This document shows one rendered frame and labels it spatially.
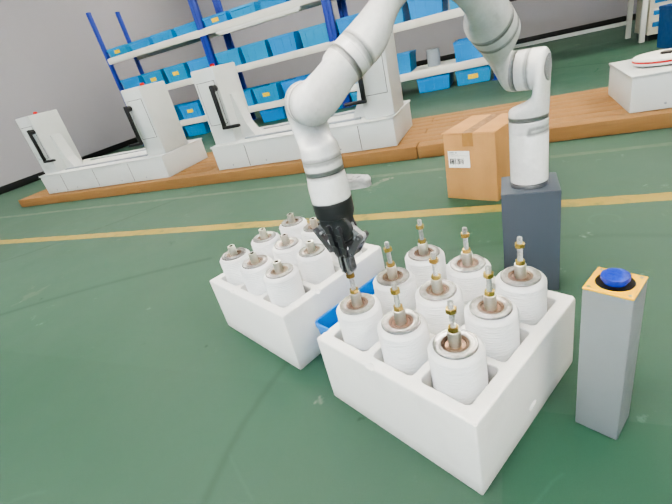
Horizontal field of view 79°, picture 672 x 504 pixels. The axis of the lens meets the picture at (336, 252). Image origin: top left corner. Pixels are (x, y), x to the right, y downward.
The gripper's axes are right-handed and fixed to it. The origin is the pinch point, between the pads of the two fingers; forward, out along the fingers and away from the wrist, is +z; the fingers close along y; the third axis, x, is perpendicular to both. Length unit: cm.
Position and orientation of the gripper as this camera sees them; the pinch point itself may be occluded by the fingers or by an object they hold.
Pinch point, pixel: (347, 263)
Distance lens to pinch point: 81.6
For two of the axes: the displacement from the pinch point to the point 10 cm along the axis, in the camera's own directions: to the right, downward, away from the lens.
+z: 2.2, 8.7, 4.4
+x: 6.5, -4.7, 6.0
